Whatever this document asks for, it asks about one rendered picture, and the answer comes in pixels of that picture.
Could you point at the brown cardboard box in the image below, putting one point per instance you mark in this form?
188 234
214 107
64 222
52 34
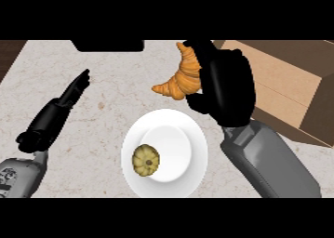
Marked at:
297 89

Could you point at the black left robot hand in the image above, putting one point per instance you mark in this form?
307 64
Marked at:
49 121

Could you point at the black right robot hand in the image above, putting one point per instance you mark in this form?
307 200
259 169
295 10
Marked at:
228 89

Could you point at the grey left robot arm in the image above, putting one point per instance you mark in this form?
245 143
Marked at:
15 179

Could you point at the golden croissant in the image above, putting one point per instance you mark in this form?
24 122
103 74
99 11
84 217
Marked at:
185 79

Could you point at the white plate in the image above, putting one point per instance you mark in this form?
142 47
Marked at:
165 155

